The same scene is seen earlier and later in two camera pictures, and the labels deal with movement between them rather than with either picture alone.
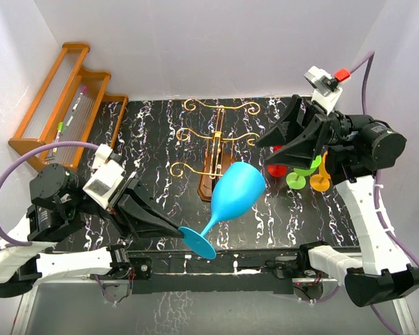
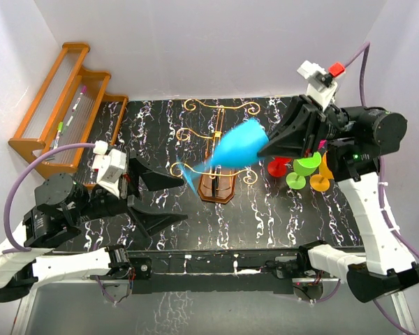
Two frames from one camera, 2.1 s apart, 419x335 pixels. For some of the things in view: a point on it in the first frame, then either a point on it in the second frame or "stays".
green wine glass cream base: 297,180 stays
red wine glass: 276,170 stays
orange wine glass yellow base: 320,182 stays
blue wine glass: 239,189 -> 241,147
